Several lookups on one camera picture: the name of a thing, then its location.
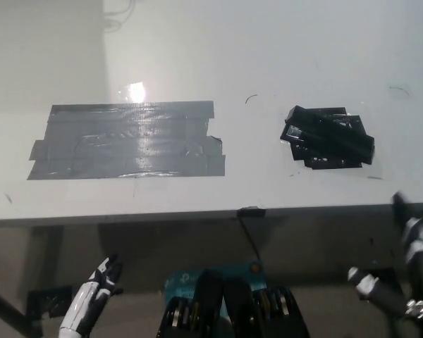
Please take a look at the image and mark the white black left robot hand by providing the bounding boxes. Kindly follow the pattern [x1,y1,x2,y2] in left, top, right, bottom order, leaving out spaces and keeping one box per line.
[58,252,125,335]

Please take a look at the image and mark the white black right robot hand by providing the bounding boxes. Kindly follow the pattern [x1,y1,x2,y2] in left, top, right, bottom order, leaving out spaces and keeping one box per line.
[348,191,423,338]

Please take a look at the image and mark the black stapler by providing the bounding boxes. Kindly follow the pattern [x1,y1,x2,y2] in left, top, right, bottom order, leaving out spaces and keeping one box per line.
[280,105,376,165]

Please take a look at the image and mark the dark desk leg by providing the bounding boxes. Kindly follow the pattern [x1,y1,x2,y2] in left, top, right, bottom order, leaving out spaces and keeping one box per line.
[31,225,65,293]

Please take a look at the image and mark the black tape spot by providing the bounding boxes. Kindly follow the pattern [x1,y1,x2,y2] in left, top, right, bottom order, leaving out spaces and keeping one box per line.
[284,105,367,170]

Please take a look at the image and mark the teal router box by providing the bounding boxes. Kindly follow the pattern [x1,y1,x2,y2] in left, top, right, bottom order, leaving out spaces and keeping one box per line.
[164,260,267,318]

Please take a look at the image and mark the small black tape strip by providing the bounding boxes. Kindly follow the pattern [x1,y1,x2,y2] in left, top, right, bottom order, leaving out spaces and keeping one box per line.
[237,207,266,218]

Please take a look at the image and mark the black diagonal frame bar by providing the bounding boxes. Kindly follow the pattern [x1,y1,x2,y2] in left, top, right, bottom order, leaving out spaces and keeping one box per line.
[0,284,44,338]

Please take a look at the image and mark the grey duct tape patch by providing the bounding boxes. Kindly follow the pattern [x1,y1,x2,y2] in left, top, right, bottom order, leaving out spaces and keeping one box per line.
[27,101,226,181]

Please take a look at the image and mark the black cable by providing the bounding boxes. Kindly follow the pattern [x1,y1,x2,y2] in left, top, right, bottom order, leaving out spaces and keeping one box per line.
[239,215,262,262]

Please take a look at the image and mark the white wall cables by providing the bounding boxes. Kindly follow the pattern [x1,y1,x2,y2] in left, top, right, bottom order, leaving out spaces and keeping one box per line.
[102,0,137,31]

